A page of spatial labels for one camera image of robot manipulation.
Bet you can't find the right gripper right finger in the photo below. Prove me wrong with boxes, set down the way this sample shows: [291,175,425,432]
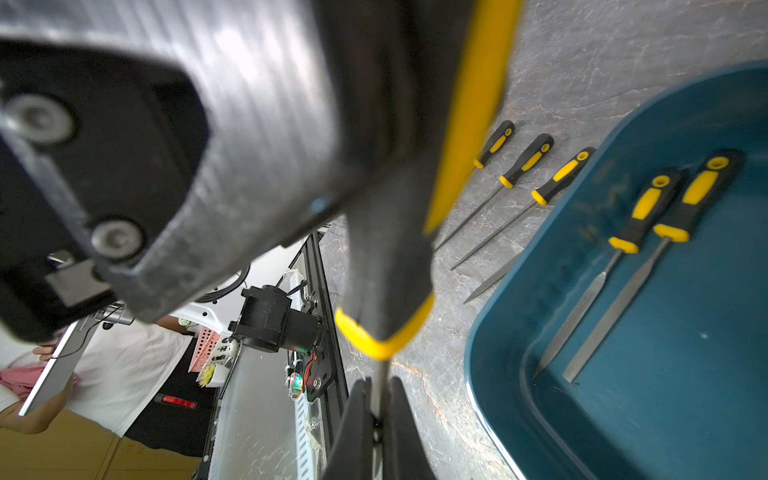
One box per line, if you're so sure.
[383,377,436,480]

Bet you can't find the grey slotted cable duct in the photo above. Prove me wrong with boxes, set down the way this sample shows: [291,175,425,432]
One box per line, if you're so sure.
[294,395,317,480]

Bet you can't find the file tool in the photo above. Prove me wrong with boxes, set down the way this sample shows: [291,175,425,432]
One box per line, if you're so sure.
[318,1,523,479]
[464,147,596,303]
[562,149,746,382]
[435,119,516,250]
[532,168,685,379]
[436,133,554,250]

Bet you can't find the person in background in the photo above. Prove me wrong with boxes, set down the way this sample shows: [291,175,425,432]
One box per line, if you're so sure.
[1,317,194,437]

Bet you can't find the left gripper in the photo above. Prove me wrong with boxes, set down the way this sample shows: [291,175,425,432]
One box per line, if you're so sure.
[1,1,372,340]

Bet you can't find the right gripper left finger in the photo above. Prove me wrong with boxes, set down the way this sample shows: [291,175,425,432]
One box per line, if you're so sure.
[322,378,374,480]

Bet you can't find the teal storage box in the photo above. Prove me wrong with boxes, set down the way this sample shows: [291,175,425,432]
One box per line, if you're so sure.
[465,60,767,479]

